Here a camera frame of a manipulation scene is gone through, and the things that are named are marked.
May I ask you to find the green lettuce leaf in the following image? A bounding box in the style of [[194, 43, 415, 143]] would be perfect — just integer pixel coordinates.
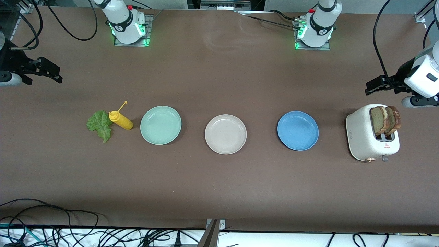
[[86, 110, 114, 143]]

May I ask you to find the black looped floor cable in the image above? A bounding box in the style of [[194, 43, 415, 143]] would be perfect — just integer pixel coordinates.
[[0, 198, 100, 228]]

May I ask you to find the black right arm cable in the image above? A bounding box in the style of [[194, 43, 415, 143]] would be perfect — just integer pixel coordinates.
[[9, 0, 99, 51]]

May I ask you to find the blue plate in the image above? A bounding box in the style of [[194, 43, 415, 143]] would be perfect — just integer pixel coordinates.
[[277, 110, 319, 151]]

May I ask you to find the grey metal equipment frame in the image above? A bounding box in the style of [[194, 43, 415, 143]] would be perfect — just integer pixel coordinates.
[[187, 0, 251, 11]]

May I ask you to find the teal floor cable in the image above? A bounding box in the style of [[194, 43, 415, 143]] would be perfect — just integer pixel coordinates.
[[0, 223, 45, 247]]

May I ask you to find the white two-slot toaster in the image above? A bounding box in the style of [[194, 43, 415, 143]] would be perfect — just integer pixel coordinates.
[[346, 104, 401, 162]]

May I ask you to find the beige plate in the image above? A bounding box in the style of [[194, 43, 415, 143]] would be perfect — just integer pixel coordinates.
[[204, 114, 247, 155]]

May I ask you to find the small aluminium corner bracket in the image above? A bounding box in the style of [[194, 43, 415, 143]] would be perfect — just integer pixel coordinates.
[[206, 219, 226, 231]]

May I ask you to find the black corrugated base cable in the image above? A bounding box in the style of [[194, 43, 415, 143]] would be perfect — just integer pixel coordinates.
[[240, 10, 302, 30]]

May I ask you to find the brown bread slice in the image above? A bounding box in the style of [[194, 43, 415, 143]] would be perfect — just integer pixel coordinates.
[[383, 105, 402, 136], [370, 106, 388, 135]]

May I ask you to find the mint green plate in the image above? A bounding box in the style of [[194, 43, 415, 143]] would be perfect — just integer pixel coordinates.
[[140, 106, 182, 145]]

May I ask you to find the dark metal beam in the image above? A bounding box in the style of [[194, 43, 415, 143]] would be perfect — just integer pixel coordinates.
[[197, 220, 220, 247]]

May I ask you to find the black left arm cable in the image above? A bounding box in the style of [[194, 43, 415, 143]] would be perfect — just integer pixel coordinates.
[[373, 0, 393, 80]]

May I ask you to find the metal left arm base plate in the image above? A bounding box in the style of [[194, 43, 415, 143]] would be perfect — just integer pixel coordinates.
[[293, 19, 331, 51]]

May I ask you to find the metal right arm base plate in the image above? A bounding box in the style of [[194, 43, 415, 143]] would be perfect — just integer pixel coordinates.
[[113, 14, 154, 47]]

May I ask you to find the aluminium frame rail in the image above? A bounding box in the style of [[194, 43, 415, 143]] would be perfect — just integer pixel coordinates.
[[413, 0, 439, 24], [10, 0, 39, 40]]

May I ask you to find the flat silver metal strip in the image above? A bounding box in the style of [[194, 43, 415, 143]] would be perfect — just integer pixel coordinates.
[[238, 10, 275, 16]]

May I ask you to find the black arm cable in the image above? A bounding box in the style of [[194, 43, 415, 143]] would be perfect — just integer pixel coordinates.
[[9, 0, 99, 51], [373, 0, 393, 80]]

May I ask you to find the yellow mustard squeeze bottle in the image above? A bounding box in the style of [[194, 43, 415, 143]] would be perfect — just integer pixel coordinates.
[[108, 101, 133, 130]]

